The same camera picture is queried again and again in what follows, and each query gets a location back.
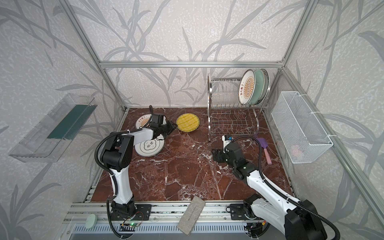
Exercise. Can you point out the orange sunburst plate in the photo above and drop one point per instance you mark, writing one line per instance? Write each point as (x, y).
(142, 121)
(246, 87)

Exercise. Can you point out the white wire basket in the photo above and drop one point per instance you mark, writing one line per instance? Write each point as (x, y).
(303, 136)

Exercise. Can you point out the yellow green woven plate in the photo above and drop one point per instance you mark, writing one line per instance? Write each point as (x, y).
(188, 122)

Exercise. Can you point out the dark green rimmed white plate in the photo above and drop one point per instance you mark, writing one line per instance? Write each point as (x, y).
(266, 86)

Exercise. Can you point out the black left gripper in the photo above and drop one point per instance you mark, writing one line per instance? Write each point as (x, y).
(167, 127)

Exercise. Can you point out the pale green round gadget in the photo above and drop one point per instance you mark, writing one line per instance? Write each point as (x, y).
(91, 221)

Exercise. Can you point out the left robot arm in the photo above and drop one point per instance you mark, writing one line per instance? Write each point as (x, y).
(114, 154)

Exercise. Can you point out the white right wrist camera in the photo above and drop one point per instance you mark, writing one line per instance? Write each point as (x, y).
(227, 139)

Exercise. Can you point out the white plate with green rim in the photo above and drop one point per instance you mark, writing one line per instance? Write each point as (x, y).
(150, 148)

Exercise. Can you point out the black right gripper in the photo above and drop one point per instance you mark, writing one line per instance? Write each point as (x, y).
(220, 155)

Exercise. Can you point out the clear plastic wall shelf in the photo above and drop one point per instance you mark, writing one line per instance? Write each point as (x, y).
(50, 138)

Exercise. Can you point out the steel dish rack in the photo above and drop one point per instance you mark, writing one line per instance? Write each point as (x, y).
(226, 115)

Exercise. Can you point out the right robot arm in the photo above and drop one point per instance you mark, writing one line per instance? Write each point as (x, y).
(296, 219)

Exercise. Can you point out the grey sponge block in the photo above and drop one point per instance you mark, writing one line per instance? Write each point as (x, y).
(191, 215)

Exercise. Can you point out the light green flower plate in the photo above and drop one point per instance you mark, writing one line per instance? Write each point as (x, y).
(259, 86)

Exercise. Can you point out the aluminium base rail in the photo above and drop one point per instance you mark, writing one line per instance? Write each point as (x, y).
(176, 217)

